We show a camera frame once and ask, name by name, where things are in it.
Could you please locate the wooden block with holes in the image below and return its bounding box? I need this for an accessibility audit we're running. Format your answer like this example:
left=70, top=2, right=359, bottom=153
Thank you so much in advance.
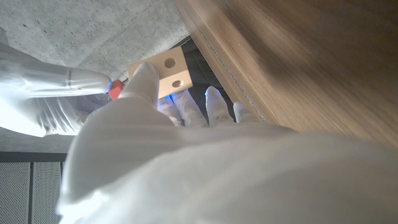
left=127, top=45, right=193, bottom=100

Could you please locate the red-headed wooden screw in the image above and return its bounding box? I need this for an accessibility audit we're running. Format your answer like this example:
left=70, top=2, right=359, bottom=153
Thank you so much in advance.
left=108, top=79, right=126, bottom=101

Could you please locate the grey perforated panel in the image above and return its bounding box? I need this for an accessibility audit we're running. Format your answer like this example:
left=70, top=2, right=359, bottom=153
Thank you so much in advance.
left=0, top=161, right=63, bottom=224

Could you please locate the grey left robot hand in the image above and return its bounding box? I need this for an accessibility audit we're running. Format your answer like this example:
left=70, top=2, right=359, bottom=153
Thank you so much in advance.
left=57, top=61, right=398, bottom=224

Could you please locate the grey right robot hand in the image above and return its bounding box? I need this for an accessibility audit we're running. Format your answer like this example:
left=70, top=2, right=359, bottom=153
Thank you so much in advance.
left=0, top=27, right=112, bottom=138

